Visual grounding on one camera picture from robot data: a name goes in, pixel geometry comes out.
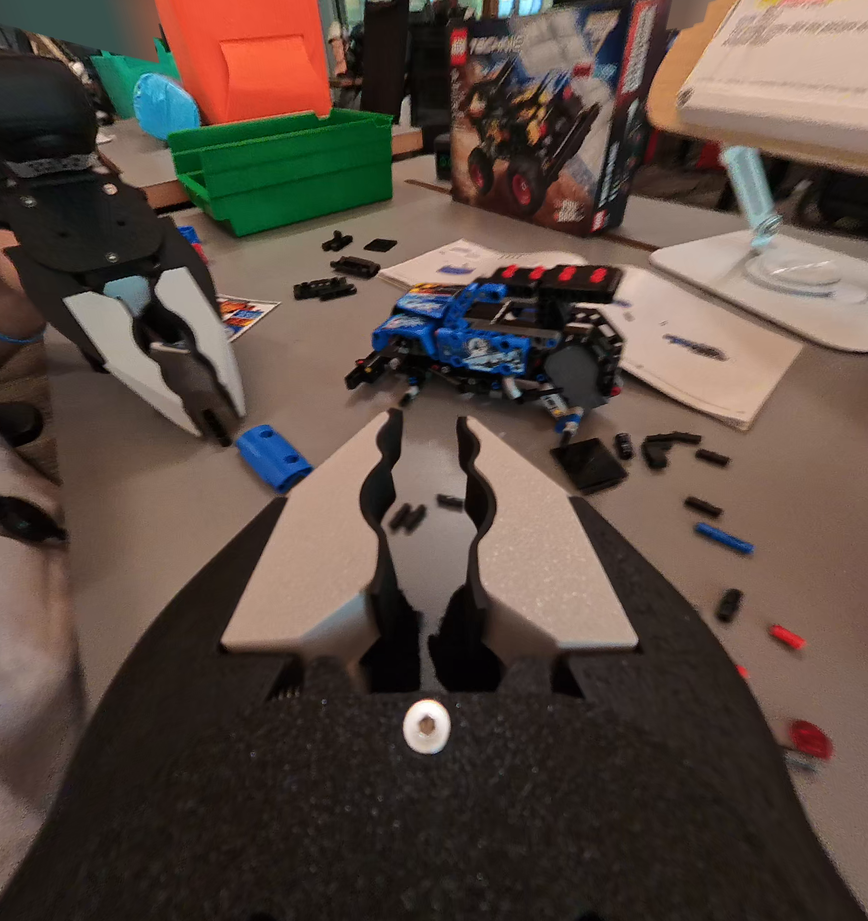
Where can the black gridded lego plate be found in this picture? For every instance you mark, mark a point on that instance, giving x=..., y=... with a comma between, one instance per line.
x=380, y=244

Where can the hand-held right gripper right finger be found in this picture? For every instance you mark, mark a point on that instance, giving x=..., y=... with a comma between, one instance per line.
x=549, y=568

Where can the white book stand wooden board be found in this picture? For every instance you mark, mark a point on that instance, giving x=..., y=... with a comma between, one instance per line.
x=765, y=288

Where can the green tote basket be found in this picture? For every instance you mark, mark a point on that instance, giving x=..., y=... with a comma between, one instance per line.
x=121, y=79

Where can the red round lego dish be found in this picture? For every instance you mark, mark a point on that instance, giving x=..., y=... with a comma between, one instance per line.
x=810, y=739

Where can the lego instruction booklet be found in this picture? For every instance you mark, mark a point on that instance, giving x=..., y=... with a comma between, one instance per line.
x=693, y=360

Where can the small blue lego piece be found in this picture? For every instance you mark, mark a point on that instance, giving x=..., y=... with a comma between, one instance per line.
x=189, y=236

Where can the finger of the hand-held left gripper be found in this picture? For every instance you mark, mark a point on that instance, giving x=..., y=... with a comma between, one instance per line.
x=203, y=324
x=113, y=345

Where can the small black device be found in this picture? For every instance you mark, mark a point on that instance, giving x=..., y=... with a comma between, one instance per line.
x=442, y=162

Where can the white paper sheets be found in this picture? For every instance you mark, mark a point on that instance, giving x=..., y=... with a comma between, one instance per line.
x=801, y=72

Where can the light blue wrapped bundle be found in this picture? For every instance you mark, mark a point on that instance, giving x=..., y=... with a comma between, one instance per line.
x=164, y=108

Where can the scatter of black lego pins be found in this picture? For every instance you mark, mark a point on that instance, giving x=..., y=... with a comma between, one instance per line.
x=702, y=507

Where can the blue lego axle pin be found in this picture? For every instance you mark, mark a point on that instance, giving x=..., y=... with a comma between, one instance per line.
x=724, y=538

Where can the black smooth lego plate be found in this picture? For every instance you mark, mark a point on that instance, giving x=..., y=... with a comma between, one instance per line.
x=588, y=465

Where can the blue curved lego panel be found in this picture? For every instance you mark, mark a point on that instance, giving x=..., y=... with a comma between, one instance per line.
x=274, y=458

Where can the lego set cardboard box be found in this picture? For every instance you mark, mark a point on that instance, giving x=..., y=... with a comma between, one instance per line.
x=549, y=115

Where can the green plastic bin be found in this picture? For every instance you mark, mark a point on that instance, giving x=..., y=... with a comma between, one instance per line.
x=282, y=187

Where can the small black lego connector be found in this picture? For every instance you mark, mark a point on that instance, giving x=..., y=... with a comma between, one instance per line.
x=336, y=241

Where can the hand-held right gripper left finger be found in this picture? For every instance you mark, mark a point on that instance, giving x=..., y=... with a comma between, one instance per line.
x=311, y=568

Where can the colourful sticker sheet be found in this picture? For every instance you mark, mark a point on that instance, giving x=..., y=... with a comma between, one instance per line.
x=250, y=316

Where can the orange plastic bin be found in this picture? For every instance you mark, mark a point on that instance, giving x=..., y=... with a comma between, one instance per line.
x=246, y=57

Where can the blue black lego truck model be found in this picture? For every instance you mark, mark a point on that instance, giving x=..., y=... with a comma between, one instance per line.
x=477, y=338

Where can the blue wrist band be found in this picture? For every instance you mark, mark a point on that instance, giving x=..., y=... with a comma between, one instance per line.
x=9, y=337

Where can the black lego beam assembly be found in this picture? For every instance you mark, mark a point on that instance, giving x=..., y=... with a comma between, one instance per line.
x=324, y=288

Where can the black lego panel piece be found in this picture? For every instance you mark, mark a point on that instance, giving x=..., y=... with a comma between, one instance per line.
x=354, y=266

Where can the black office chair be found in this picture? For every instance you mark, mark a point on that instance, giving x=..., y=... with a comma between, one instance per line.
x=13, y=424

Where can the person's left forearm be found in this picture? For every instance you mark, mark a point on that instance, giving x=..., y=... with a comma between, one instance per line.
x=5, y=365

